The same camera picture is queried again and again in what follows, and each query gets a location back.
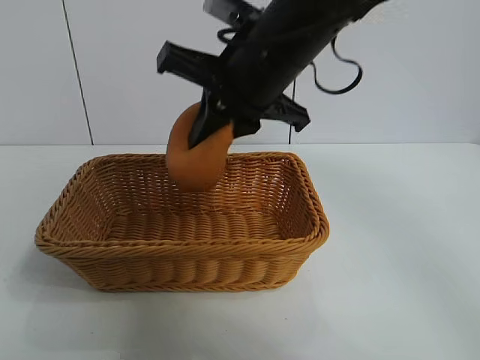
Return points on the orange-brown bread bun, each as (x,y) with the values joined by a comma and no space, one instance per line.
(195,168)

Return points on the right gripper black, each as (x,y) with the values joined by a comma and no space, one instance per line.
(273,56)

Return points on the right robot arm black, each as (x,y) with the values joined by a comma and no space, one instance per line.
(360,5)

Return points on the woven wicker basket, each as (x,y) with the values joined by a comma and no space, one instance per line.
(187,262)

